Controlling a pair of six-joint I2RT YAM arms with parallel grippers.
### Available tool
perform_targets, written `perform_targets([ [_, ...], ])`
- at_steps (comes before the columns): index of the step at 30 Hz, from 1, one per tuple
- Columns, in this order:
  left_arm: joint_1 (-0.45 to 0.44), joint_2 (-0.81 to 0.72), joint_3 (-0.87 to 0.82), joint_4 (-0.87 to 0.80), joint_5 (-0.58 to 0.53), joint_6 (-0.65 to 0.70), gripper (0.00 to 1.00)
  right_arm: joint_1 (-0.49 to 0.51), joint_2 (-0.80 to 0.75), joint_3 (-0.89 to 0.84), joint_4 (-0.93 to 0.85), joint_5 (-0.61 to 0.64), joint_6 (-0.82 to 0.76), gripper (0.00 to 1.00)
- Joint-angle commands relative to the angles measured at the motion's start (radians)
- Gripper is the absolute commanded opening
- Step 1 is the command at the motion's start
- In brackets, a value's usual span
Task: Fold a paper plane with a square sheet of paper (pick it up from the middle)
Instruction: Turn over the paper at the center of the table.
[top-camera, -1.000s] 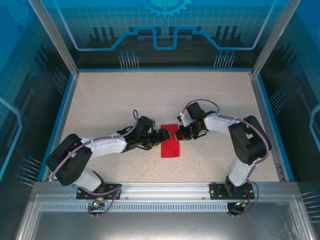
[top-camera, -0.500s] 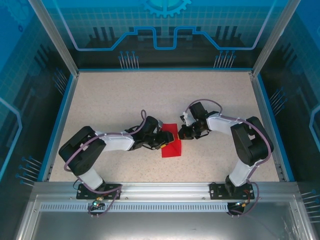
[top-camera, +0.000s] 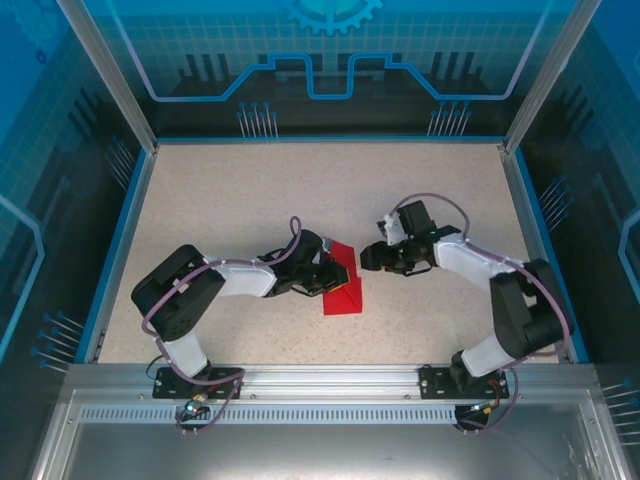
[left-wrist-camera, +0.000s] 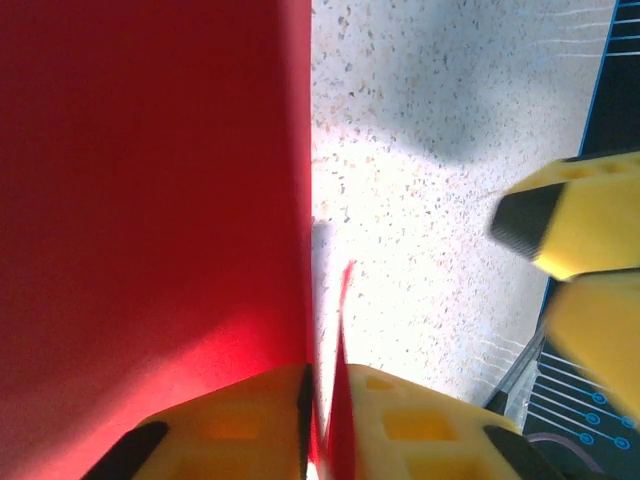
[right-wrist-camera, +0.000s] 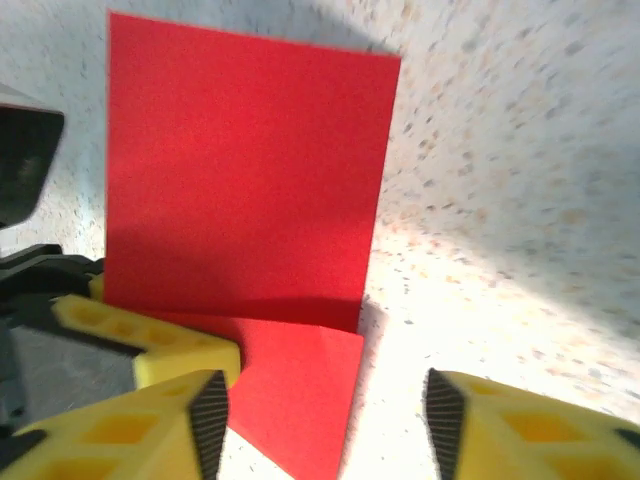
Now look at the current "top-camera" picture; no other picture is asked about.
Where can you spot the red square paper sheet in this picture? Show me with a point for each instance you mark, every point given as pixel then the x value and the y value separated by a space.
pixel 345 302

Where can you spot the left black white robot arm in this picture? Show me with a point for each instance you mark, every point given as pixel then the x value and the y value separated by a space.
pixel 245 280

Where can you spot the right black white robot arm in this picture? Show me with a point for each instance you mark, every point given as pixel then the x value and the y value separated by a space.
pixel 460 260

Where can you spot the sheet metal tray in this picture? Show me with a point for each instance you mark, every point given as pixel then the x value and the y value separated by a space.
pixel 320 455

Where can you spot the blue back border strip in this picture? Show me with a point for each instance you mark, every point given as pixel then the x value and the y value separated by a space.
pixel 330 138

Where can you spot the blue side border strip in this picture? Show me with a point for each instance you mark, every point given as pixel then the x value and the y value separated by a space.
pixel 117 250
pixel 548 250

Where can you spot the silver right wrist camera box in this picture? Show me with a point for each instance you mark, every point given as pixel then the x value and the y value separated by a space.
pixel 390 230

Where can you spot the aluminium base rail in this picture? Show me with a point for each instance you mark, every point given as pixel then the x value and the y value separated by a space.
pixel 330 380

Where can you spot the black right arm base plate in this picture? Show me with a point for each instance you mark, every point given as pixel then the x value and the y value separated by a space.
pixel 432 385

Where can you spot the aluminium frame post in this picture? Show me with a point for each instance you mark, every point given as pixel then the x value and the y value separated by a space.
pixel 549 75
pixel 116 85

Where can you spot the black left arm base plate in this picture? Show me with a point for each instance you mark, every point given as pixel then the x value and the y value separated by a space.
pixel 162 392

